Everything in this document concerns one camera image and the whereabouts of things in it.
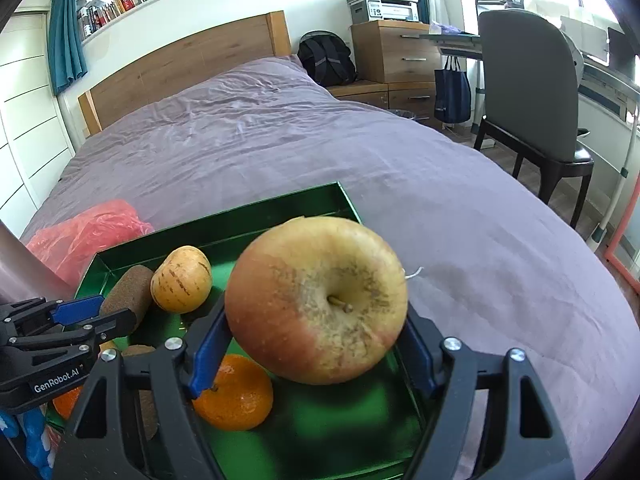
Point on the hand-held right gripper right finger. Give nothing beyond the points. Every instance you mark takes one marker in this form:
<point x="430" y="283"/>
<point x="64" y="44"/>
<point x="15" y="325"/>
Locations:
<point x="422" y="360"/>

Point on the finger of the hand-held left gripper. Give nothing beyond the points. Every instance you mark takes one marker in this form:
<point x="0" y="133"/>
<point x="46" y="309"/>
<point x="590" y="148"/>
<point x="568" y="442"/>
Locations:
<point x="110" y="325"/>
<point x="80" y="310"/>

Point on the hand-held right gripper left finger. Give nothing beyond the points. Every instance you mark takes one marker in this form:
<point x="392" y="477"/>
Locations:
<point x="207" y="355"/>

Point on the yellow orange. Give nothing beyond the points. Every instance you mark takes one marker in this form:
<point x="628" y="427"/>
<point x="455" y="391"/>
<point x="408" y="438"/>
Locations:
<point x="67" y="402"/>

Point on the brown kiwi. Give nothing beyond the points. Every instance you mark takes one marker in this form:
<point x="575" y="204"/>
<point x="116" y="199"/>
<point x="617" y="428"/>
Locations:
<point x="147" y="415"/>
<point x="127" y="290"/>

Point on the orange mandarin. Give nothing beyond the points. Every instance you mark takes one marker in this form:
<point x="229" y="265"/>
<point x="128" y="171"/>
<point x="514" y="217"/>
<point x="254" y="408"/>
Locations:
<point x="240" y="400"/>

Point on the yellow striped melon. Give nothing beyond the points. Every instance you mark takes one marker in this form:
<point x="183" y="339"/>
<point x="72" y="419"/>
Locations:
<point x="180" y="280"/>

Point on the green metal tray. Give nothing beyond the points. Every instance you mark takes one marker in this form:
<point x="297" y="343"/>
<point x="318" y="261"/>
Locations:
<point x="325" y="425"/>

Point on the red-yellow apple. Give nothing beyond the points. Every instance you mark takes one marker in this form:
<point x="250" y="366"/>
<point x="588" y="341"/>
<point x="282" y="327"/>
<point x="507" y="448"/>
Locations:
<point x="315" y="300"/>

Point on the blue patterned clothing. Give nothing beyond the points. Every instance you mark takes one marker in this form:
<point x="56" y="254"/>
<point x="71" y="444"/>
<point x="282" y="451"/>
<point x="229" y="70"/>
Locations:
<point x="30" y="440"/>

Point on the pink plastic sheet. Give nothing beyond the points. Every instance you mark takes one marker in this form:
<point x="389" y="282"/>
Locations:
<point x="85" y="235"/>

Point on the white wardrobe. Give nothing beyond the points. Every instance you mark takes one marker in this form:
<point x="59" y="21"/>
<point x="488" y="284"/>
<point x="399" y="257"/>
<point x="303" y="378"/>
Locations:
<point x="30" y="110"/>

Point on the grey bed sheet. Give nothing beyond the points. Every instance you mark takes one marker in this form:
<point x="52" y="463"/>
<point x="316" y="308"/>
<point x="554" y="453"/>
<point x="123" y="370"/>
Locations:
<point x="350" y="160"/>

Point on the wastebasket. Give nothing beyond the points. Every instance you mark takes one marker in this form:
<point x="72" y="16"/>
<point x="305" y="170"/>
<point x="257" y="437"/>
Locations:
<point x="402" y="114"/>

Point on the dark blue tote bag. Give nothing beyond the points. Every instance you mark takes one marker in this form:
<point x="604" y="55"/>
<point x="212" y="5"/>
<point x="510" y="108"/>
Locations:
<point x="452" y="95"/>

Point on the wooden headboard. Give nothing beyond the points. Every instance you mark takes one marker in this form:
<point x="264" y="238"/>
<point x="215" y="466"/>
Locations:
<point x="190" y="60"/>

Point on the low wooden cabinet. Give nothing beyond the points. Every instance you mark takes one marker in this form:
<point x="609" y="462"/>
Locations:
<point x="360" y="92"/>

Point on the grey chair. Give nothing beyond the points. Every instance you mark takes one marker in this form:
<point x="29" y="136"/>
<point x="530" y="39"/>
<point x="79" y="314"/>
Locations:
<point x="525" y="85"/>

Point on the wooden dresser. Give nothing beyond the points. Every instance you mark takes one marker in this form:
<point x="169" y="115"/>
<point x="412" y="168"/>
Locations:
<point x="385" y="55"/>

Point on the black backpack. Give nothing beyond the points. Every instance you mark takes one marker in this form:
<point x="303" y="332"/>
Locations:
<point x="325" y="60"/>

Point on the white printer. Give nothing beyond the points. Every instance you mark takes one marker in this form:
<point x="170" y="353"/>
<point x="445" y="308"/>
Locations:
<point x="385" y="7"/>

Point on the orange frame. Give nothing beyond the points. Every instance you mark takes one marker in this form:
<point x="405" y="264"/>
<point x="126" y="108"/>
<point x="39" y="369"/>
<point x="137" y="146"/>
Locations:
<point x="612" y="255"/>

